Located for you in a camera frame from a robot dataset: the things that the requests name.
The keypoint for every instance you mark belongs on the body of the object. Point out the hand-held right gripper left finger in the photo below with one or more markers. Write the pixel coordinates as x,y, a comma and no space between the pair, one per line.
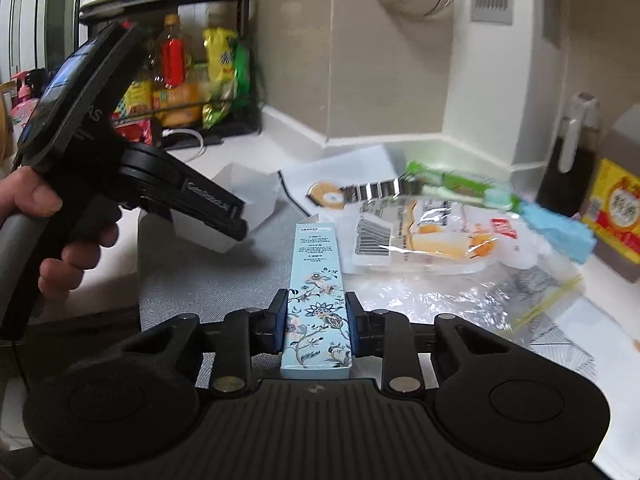
281,321

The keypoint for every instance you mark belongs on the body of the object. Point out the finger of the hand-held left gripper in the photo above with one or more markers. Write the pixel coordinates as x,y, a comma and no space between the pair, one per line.
210,205

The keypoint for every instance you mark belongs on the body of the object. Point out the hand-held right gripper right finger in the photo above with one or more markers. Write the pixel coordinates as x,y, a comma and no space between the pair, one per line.
353,325

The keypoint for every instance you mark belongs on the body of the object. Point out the translucent white plastic container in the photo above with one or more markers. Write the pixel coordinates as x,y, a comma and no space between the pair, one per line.
250,187

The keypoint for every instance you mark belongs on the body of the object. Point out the blue floral paper box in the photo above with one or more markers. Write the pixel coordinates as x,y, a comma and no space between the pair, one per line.
316,280

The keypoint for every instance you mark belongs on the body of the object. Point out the clear zip bag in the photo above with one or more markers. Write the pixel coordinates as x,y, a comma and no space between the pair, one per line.
450,300

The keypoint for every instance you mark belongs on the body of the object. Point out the person's left hand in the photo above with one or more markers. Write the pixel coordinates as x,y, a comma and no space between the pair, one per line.
35,192

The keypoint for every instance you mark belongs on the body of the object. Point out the red packet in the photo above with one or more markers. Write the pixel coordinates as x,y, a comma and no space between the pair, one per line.
132,129

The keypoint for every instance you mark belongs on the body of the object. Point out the yellow seasoning box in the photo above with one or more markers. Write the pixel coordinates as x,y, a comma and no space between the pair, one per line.
137,97

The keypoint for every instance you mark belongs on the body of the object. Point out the pink pump bottle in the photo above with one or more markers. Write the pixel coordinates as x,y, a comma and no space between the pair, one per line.
24,105

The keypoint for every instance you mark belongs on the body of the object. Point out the orange seasoning packets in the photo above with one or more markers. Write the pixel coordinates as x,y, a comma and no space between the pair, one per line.
177,105

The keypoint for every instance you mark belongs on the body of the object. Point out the oil bottle with red label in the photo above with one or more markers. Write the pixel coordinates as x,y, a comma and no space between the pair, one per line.
172,55

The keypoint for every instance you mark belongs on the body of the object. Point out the clear food bag with barcode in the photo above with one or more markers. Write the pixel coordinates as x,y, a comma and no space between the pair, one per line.
430,240

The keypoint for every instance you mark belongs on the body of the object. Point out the yellow black tape roll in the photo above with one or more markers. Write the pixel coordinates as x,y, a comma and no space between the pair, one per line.
326,194

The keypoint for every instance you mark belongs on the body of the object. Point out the green snack bag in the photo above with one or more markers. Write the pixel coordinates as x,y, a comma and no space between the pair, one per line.
242,75

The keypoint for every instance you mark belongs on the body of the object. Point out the yellow snack bag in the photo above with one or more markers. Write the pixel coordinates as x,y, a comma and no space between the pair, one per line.
220,57

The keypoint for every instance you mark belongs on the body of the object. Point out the white paper sheet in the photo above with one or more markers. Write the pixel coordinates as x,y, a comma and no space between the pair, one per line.
350,167

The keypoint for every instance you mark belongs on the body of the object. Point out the black metal rack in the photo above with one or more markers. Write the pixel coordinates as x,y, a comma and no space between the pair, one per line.
245,35

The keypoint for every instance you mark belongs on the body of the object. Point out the green plastic packet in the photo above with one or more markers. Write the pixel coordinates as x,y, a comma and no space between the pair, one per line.
460,184

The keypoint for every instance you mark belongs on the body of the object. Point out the light blue cloth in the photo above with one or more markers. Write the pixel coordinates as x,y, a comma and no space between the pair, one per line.
560,232

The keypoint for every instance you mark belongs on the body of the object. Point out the dark sauce dispenser bottle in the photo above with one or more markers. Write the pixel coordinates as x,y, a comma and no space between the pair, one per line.
567,160

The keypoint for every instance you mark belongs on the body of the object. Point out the brown jug with yellow label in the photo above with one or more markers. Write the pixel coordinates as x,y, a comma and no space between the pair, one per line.
617,200

